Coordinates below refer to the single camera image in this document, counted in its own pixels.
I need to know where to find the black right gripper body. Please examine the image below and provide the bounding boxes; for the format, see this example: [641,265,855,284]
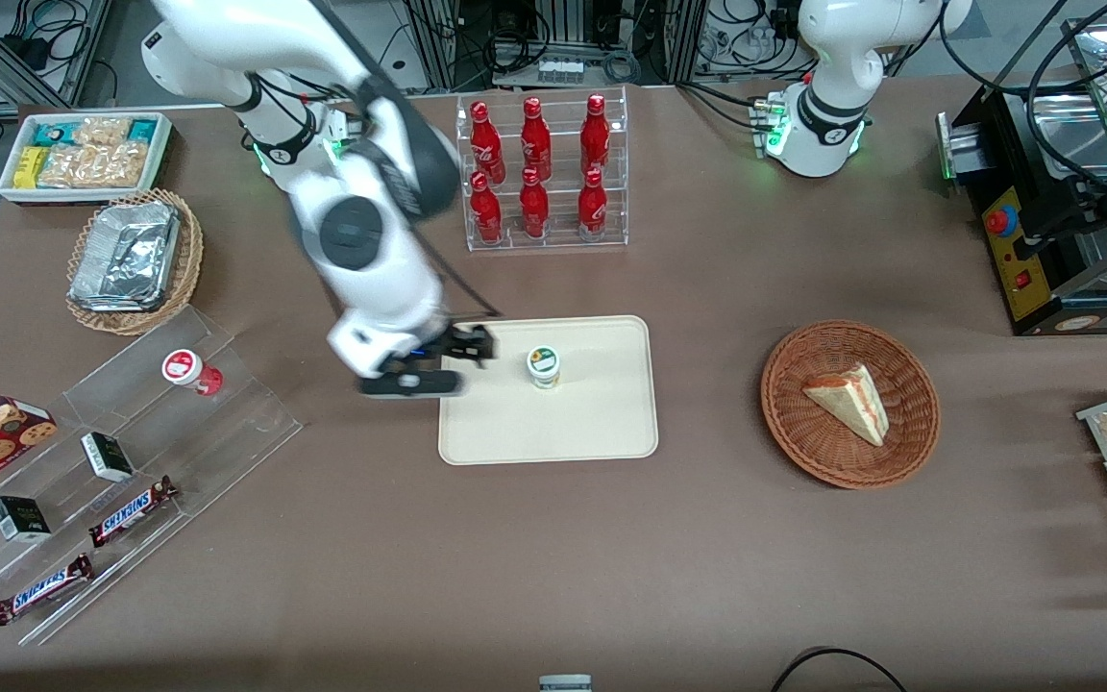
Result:
[398,327,470,374]

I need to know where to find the stack of foil trays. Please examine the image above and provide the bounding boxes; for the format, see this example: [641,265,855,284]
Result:
[70,200,180,313]

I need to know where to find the small black carton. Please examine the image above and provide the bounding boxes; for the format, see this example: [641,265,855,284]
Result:
[81,432,135,483]
[0,496,52,542]

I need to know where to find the white plastic snack bin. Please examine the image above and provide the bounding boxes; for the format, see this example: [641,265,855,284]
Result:
[0,111,173,206]

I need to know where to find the Snickers chocolate bar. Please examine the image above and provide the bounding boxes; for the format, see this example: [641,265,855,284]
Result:
[88,476,180,549]
[0,554,95,627]

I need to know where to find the yellow snack packet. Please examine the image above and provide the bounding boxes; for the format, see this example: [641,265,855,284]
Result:
[13,146,50,190]

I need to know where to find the black toaster oven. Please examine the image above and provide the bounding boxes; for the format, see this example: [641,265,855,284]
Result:
[935,19,1107,337]

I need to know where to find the red cola bottle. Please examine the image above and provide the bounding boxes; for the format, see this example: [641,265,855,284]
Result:
[580,93,611,174]
[470,173,504,243]
[519,168,551,238]
[470,101,506,184]
[578,168,608,236]
[521,96,553,182]

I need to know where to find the straw wicker basket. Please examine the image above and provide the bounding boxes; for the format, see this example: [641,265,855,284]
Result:
[66,188,205,335]

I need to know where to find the clear acrylic bottle rack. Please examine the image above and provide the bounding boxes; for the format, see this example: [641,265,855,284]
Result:
[455,85,629,253]

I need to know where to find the black cable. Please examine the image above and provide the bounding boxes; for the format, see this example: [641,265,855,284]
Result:
[770,647,910,692]
[938,0,1107,184]

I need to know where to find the clear acrylic stepped shelf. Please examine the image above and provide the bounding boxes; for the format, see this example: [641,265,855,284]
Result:
[0,306,305,647]

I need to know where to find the black arm cable sleeve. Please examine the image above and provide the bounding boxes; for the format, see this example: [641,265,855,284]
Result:
[308,0,504,323]

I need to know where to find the wrapped sandwich wedge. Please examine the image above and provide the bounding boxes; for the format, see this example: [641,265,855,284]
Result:
[801,363,891,448]

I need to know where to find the round brown wicker basket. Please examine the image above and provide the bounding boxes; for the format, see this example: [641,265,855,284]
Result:
[760,320,942,490]

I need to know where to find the clear bag of rice crackers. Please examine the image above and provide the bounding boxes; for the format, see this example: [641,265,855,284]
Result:
[39,142,146,188]
[73,117,132,147]

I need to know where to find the cream plastic tray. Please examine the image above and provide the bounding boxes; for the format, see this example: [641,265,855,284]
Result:
[438,315,659,466]

